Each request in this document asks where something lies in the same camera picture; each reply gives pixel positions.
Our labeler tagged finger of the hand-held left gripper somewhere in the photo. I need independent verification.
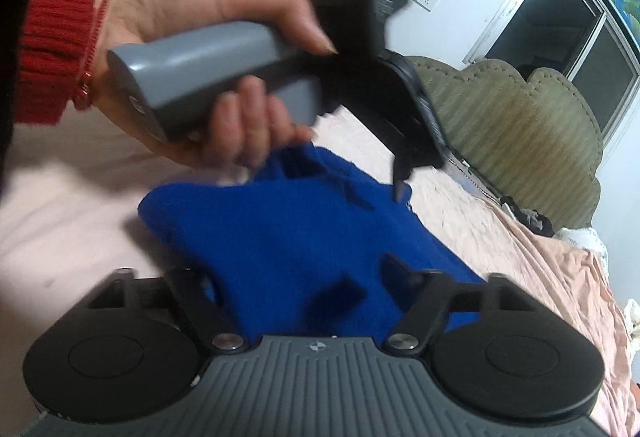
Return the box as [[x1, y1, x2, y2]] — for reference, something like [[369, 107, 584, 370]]
[[391, 152, 415, 204]]

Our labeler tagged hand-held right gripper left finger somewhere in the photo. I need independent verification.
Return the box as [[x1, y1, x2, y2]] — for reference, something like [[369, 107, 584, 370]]
[[86, 266, 247, 356]]

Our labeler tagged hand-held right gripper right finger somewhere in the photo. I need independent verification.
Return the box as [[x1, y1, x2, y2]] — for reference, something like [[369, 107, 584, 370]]
[[380, 255, 542, 358]]

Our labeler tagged blue knit sweater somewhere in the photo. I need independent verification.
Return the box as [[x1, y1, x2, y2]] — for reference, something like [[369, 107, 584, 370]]
[[138, 142, 488, 339]]

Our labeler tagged person's left forearm red sleeve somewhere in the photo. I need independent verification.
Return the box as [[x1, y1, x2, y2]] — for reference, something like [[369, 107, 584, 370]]
[[14, 0, 103, 126]]

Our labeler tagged person's left hand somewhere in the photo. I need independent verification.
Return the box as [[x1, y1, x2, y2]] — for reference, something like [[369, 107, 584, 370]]
[[94, 0, 337, 171]]

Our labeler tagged olive green padded headboard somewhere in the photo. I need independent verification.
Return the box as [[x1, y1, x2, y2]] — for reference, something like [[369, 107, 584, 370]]
[[406, 57, 604, 232]]

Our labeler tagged dark cloth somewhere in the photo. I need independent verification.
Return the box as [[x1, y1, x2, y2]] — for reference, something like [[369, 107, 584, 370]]
[[499, 195, 557, 239]]

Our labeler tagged pink bed blanket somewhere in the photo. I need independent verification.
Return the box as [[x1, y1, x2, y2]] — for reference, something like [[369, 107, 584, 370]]
[[0, 106, 640, 437]]

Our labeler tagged white printed cloth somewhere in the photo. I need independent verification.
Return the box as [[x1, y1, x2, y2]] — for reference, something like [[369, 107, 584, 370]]
[[554, 226, 609, 264]]

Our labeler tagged person's black garment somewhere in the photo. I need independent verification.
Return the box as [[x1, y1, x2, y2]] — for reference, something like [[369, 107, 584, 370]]
[[0, 0, 55, 200]]

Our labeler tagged red string bracelet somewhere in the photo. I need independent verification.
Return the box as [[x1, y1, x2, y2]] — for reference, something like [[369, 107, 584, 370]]
[[74, 0, 117, 112]]

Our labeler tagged window with white frame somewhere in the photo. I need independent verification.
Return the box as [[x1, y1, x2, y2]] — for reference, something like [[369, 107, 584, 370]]
[[464, 0, 640, 144]]

